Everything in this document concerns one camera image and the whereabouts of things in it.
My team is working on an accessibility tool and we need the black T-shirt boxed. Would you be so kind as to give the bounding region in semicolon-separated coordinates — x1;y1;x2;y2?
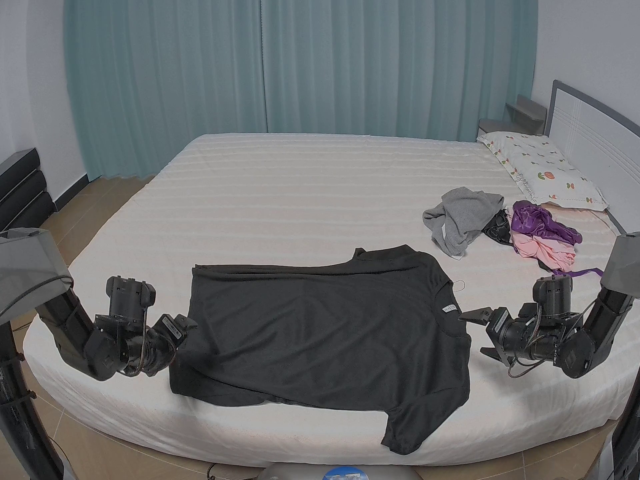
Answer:
169;246;472;455

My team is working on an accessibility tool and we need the blue-green curtain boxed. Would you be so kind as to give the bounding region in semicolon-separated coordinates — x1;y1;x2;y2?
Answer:
64;0;268;180
260;0;538;143

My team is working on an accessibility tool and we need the pink garment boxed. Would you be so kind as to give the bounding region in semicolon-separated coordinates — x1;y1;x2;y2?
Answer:
512;233;577;273

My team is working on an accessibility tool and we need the grey bedside table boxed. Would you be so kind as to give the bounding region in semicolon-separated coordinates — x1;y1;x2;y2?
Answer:
479;94;548;136

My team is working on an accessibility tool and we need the white printed pillow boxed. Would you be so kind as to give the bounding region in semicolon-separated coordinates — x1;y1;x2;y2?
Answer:
477;131;608;211

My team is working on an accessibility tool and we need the grey garment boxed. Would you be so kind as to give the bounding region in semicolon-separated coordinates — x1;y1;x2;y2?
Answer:
422;187;505;260

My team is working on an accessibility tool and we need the black shiny garment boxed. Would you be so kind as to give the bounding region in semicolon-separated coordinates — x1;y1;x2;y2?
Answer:
482;211;513;245

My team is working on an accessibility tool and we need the bed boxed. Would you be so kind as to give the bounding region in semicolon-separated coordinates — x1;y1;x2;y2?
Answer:
22;79;640;469

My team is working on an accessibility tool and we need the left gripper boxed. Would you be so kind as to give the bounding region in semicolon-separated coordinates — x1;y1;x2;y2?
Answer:
144;313;198;369

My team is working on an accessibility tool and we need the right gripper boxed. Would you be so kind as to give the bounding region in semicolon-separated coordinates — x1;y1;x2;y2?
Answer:
459;307;540;367

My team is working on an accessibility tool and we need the black chest of drawers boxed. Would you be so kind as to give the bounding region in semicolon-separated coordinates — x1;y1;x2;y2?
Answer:
0;149;55;239

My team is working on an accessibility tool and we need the purple satin garment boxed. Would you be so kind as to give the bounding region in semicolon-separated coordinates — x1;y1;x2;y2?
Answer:
510;200;603;279

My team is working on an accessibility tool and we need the black cable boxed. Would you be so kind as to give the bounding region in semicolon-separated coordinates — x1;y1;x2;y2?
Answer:
204;461;261;480

